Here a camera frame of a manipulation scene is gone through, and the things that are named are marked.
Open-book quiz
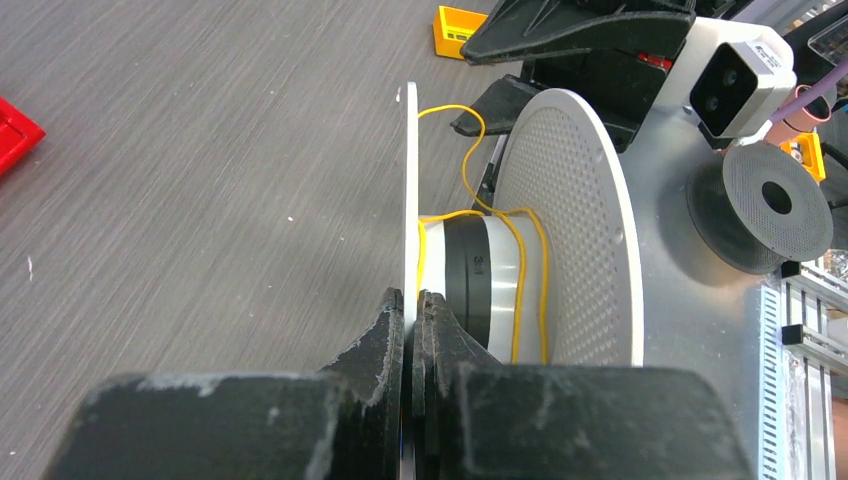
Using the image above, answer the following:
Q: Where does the white plastic spool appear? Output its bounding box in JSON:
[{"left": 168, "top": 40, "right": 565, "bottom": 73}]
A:
[{"left": 399, "top": 83, "right": 644, "bottom": 479}]

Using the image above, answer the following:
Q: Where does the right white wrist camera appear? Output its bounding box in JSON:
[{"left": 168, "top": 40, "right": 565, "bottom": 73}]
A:
[{"left": 653, "top": 17, "right": 797, "bottom": 148}]

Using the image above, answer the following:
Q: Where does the yellow wire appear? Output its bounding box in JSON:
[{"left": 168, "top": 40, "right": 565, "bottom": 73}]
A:
[{"left": 415, "top": 104, "right": 551, "bottom": 366}]

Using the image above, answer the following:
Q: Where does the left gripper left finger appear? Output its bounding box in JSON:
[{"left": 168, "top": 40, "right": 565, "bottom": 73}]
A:
[{"left": 45, "top": 288, "right": 404, "bottom": 479}]

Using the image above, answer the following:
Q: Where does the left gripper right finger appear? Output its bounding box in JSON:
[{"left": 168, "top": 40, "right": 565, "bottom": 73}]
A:
[{"left": 411, "top": 291, "right": 755, "bottom": 479}]

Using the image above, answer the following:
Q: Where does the small yellow block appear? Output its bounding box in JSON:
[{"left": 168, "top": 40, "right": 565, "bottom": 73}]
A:
[{"left": 432, "top": 5, "right": 488, "bottom": 60}]

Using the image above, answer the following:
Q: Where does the grey spool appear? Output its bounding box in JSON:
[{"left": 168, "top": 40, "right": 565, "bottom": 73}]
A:
[{"left": 686, "top": 142, "right": 834, "bottom": 274}]

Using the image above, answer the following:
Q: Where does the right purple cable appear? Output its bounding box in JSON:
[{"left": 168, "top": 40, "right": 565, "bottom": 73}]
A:
[{"left": 768, "top": 56, "right": 848, "bottom": 134}]

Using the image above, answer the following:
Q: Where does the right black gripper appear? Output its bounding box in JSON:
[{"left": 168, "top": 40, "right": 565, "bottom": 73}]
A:
[{"left": 460, "top": 0, "right": 696, "bottom": 153}]

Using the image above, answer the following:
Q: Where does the red bin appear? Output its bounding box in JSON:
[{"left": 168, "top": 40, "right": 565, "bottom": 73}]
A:
[{"left": 0, "top": 98, "right": 46, "bottom": 175}]

